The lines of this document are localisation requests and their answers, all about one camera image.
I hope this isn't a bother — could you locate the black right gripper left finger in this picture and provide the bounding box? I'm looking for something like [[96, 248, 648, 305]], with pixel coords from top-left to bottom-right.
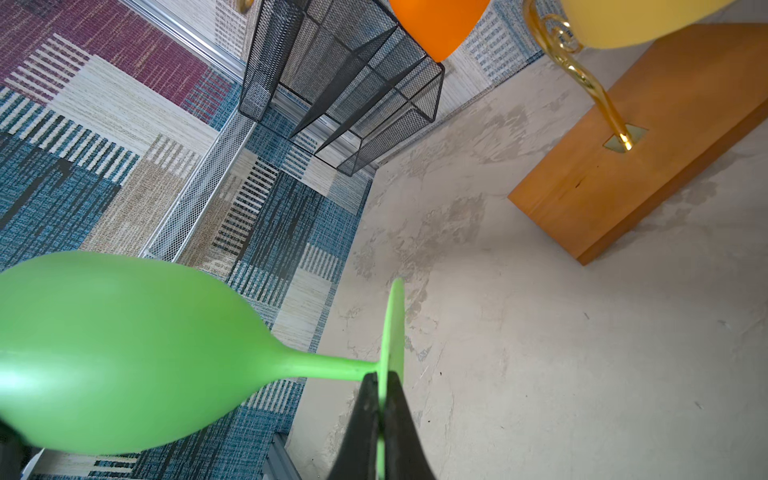
[[327, 373, 379, 480]]

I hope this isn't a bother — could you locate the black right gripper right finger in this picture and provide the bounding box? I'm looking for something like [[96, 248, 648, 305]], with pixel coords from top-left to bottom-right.
[[382, 372, 436, 480]]

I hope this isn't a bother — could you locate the green wine glass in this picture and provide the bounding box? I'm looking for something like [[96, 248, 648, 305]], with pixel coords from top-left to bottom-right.
[[1, 251, 405, 479]]

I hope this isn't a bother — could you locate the black mesh shelf rack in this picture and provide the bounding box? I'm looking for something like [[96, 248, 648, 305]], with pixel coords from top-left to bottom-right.
[[239, 1, 445, 176]]

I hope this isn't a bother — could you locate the orange back wine glass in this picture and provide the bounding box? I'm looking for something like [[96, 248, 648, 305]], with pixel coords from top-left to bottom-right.
[[390, 0, 490, 62]]

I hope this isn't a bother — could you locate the yellow front wine glass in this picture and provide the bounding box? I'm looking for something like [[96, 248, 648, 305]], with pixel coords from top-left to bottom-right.
[[561, 0, 732, 49]]

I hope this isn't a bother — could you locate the white mesh wall basket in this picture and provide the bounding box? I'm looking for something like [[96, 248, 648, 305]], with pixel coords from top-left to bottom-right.
[[139, 110, 255, 263]]

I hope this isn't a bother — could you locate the gold wire wine glass rack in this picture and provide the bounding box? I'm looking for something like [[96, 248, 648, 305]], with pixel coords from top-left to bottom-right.
[[509, 1, 767, 264]]

